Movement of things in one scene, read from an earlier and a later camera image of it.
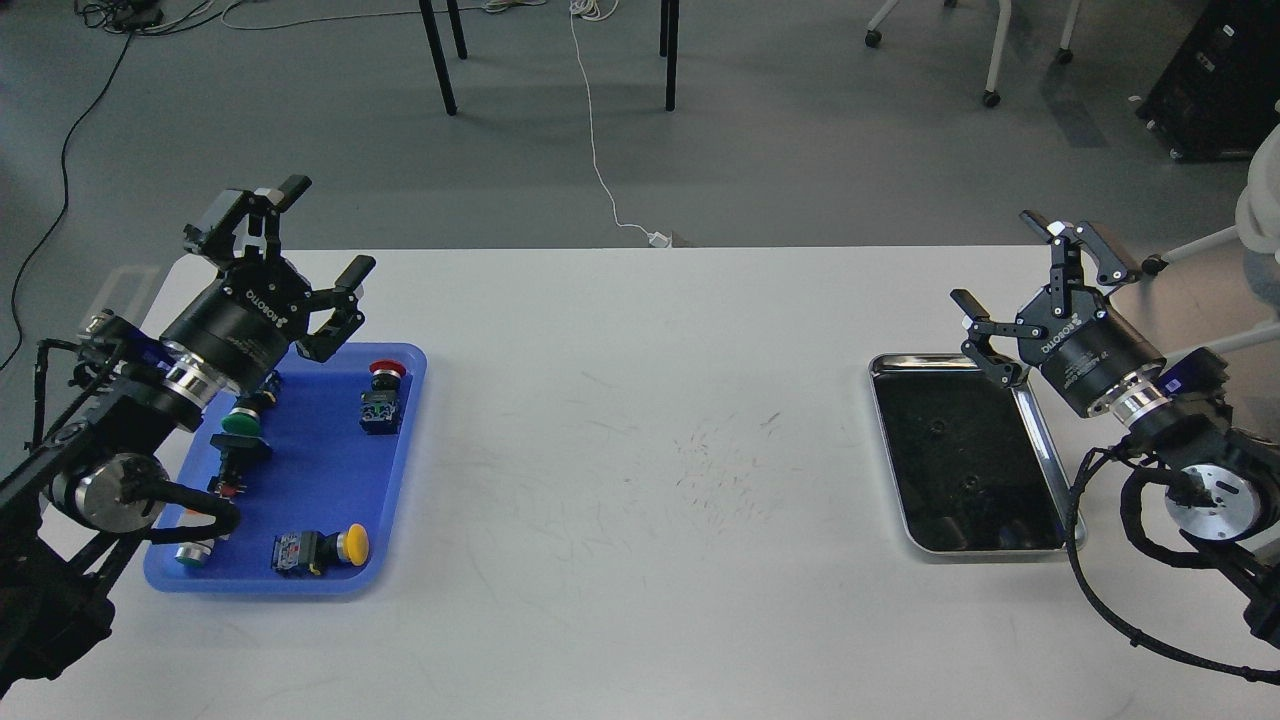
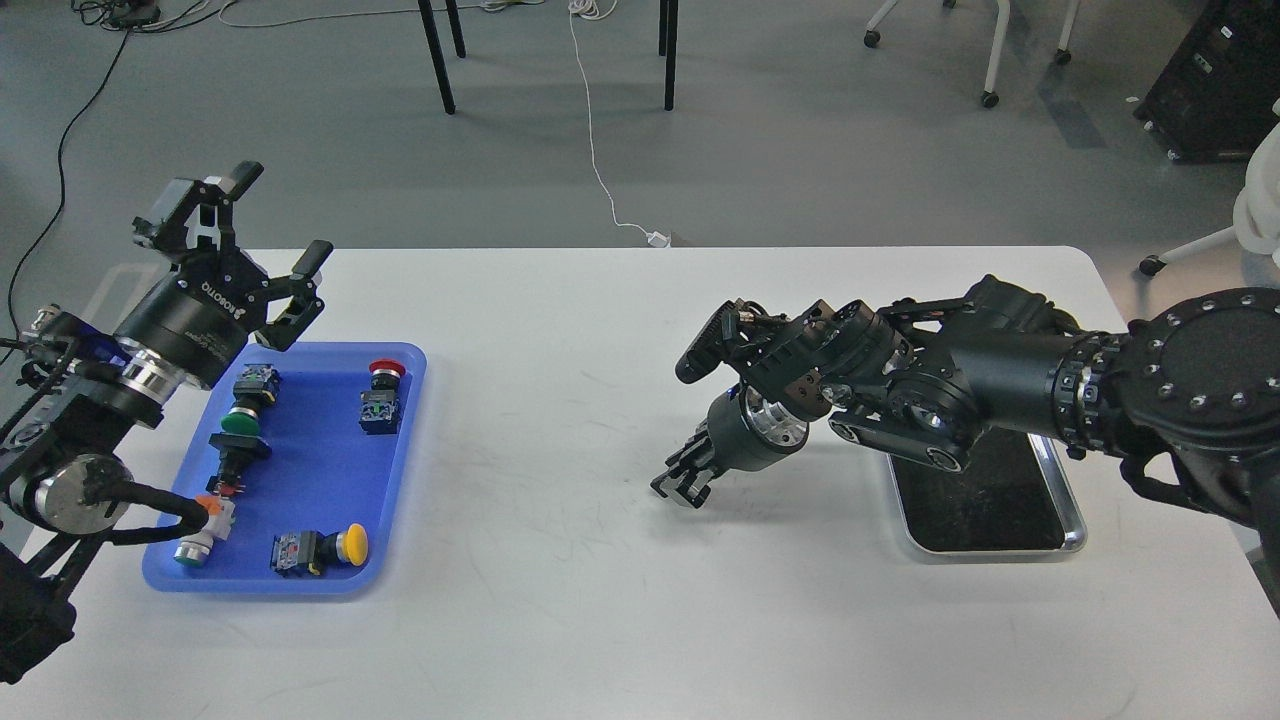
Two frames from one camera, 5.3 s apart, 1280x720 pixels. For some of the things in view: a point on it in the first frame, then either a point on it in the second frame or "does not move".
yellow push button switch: (313, 551) does not move
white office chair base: (991, 96) does not move
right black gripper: (1084, 343) → (743, 432)
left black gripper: (246, 320) → (198, 317)
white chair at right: (1258, 228) does not move
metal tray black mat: (972, 469) does not move
